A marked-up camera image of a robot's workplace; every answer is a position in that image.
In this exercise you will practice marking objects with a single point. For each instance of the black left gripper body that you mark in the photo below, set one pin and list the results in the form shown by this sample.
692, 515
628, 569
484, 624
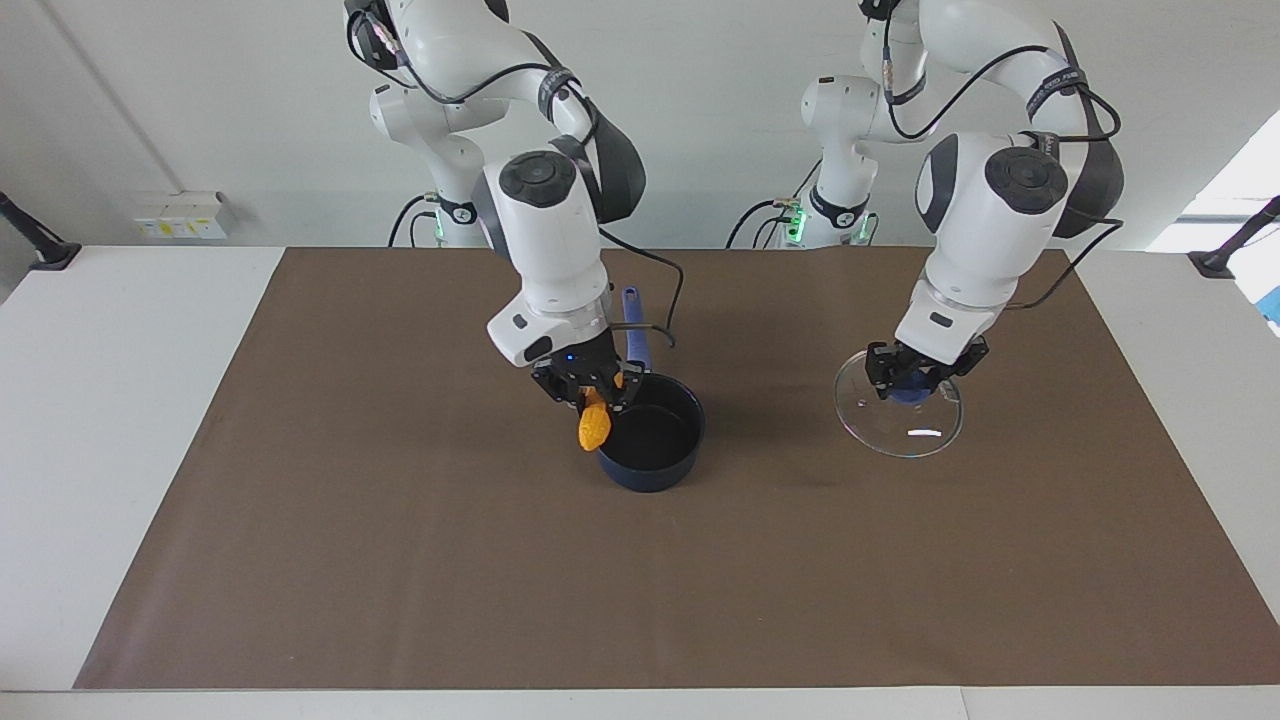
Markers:
915, 365

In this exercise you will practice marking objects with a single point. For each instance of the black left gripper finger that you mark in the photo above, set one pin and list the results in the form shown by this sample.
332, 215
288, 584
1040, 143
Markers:
962, 368
880, 378

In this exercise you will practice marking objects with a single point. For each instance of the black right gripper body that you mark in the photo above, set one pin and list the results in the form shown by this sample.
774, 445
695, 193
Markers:
580, 362

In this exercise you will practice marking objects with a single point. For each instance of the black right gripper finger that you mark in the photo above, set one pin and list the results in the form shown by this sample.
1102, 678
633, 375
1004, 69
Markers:
558, 388
632, 385

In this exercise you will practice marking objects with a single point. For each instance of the yellow toy corn cob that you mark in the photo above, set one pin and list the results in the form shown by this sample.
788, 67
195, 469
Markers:
593, 430

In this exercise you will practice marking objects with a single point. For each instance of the glass lid blue knob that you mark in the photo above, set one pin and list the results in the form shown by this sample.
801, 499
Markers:
900, 435

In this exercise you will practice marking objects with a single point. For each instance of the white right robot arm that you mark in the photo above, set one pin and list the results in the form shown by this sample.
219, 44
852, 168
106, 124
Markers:
545, 240

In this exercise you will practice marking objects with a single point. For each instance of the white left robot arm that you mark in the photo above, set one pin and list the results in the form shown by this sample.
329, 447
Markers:
985, 240

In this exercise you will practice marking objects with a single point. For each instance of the brown table mat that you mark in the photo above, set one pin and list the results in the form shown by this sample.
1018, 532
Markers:
800, 550

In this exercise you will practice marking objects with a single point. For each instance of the black clamp stand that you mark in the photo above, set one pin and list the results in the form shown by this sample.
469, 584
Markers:
1215, 265
50, 255

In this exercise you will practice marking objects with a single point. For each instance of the light blue object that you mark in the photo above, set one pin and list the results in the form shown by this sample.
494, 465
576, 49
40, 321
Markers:
1273, 305

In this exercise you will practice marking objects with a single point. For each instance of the white wall socket box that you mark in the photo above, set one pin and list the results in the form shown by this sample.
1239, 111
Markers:
180, 220

